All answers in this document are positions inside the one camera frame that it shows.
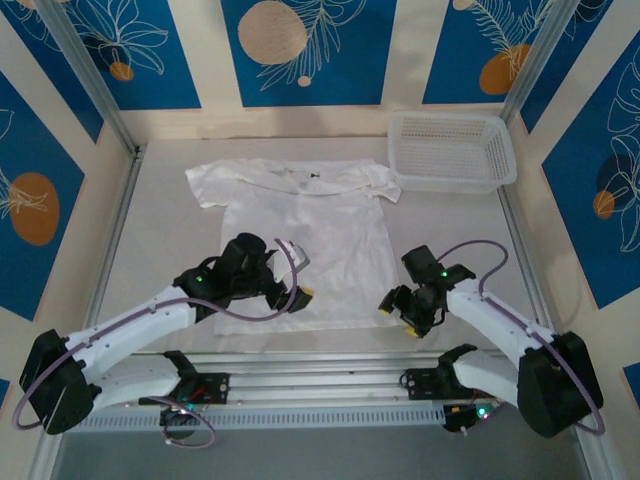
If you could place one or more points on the white t-shirt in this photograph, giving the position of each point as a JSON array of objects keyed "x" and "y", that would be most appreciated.
[{"x": 330, "y": 225}]

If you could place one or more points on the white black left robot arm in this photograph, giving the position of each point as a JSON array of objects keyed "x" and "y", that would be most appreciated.
[{"x": 140, "y": 320}]

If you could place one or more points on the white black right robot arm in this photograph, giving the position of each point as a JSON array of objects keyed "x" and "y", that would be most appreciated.
[{"x": 500, "y": 320}]

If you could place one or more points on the black controller board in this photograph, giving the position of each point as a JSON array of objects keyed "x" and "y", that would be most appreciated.
[
  {"x": 180, "y": 422},
  {"x": 462, "y": 417}
]

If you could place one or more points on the white plastic mesh basket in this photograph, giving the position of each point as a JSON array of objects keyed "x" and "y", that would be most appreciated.
[{"x": 440, "y": 150}]

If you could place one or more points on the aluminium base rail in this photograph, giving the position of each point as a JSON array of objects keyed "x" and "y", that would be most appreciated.
[{"x": 310, "y": 380}]

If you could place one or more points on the aluminium table side rail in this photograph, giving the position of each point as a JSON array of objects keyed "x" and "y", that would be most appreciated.
[
  {"x": 115, "y": 225},
  {"x": 525, "y": 260}
]

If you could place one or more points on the aluminium frame post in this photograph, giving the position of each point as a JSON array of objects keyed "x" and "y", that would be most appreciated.
[
  {"x": 545, "y": 50},
  {"x": 85, "y": 65}
]

